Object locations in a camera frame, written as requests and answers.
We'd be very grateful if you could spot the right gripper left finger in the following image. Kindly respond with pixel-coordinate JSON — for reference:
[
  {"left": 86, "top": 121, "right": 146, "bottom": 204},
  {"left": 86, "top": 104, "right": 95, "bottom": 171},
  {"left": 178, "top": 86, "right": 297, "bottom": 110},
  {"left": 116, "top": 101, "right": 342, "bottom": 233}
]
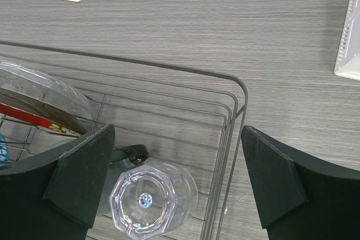
[{"left": 1, "top": 124, "right": 115, "bottom": 239}]

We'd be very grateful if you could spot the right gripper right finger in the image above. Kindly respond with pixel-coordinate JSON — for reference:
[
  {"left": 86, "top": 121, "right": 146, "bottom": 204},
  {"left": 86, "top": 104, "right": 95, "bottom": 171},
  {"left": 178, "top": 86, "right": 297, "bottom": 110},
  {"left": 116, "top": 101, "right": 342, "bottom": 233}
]
[{"left": 241, "top": 125, "right": 359, "bottom": 239}]

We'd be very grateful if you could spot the blue patterned bowl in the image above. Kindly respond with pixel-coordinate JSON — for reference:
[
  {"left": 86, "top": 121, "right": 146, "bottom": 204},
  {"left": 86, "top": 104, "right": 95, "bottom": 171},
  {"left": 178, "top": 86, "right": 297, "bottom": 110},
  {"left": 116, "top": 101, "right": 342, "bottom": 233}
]
[{"left": 0, "top": 134, "right": 10, "bottom": 167}]

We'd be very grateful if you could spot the red floral plate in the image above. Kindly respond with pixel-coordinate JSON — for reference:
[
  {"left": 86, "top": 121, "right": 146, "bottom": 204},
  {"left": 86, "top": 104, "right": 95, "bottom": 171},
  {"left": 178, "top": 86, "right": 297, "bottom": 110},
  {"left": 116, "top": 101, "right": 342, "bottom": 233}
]
[{"left": 1, "top": 103, "right": 88, "bottom": 136}]

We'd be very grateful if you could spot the grey ceramic mug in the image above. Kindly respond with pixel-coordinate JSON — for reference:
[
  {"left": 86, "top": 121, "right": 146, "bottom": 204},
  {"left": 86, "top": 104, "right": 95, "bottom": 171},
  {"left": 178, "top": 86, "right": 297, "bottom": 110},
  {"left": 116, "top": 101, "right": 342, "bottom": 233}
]
[{"left": 96, "top": 144, "right": 150, "bottom": 216}]

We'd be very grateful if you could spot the clear glass tumbler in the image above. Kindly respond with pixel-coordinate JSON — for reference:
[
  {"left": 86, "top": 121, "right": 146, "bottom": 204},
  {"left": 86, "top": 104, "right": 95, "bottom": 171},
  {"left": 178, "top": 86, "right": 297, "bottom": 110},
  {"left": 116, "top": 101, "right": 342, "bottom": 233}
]
[{"left": 109, "top": 162, "right": 198, "bottom": 239}]

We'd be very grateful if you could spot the clear glass plate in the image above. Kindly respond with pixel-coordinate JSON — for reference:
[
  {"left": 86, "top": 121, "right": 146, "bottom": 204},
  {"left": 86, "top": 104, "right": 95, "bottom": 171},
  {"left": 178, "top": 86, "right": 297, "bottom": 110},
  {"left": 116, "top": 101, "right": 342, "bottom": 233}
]
[{"left": 1, "top": 59, "right": 93, "bottom": 119}]

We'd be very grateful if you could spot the white file organizer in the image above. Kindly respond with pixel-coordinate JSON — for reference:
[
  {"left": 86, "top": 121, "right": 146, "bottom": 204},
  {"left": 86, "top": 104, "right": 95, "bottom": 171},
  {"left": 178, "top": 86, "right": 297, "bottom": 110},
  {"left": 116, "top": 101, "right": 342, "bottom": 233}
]
[{"left": 334, "top": 0, "right": 359, "bottom": 80}]

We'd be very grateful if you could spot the black wire dish rack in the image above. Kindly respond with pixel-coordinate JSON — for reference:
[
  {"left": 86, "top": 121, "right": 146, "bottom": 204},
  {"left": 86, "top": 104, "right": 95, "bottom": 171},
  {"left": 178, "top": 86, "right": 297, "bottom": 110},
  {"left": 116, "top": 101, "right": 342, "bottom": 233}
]
[{"left": 1, "top": 41, "right": 248, "bottom": 239}]

